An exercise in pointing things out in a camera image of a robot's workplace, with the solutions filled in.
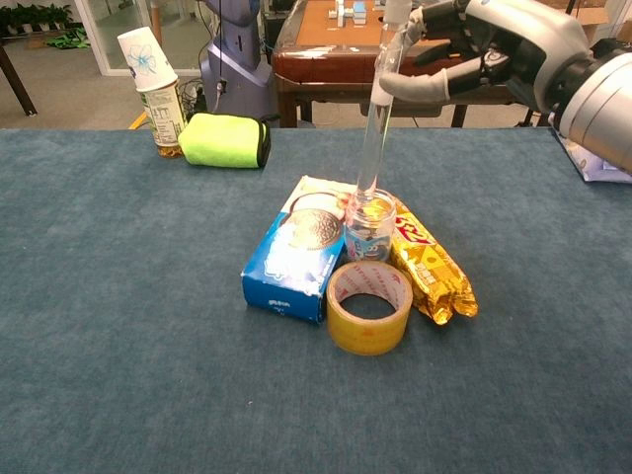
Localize clear glass test tube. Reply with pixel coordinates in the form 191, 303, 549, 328
355, 0, 412, 203

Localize white tissue pack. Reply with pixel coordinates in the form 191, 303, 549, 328
565, 132, 632, 185

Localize blue table mat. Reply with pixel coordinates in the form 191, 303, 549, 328
0, 126, 632, 474

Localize brown mahjong table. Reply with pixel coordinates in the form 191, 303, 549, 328
271, 0, 549, 129

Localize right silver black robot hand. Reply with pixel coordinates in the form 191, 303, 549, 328
378, 0, 593, 115

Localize green folded microfibre cloth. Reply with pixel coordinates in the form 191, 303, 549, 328
177, 112, 281, 170

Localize yellow packing tape roll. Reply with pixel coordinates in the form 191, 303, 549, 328
326, 261, 414, 356

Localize blue cookie box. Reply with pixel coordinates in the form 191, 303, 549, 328
240, 175, 366, 327

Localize tea bottle with label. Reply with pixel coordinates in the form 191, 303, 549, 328
139, 78, 189, 159

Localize small clear glass jar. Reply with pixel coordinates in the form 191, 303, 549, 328
344, 188, 399, 264

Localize black floor cable tangle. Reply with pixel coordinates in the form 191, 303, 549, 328
176, 76, 208, 122

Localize green potted plants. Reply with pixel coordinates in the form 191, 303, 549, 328
0, 2, 75, 37

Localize dark desk leg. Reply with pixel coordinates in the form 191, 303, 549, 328
0, 42, 39, 118

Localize white paper cup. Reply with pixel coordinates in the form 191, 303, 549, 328
117, 26, 180, 93

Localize standing mahjong tile group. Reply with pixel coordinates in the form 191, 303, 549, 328
329, 0, 369, 26

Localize golden snack packet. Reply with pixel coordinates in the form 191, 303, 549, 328
389, 197, 479, 326

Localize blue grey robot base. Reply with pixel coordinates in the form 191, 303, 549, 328
198, 0, 277, 116

